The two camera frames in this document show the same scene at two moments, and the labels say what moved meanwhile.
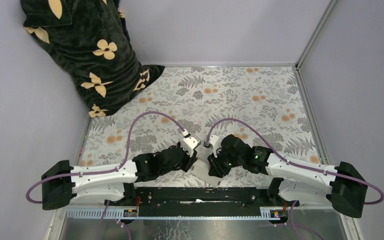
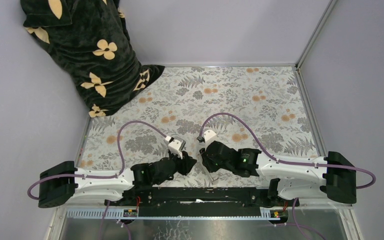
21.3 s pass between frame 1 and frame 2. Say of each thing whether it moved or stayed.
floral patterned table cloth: stayed
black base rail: stayed
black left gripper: moved
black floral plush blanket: stayed
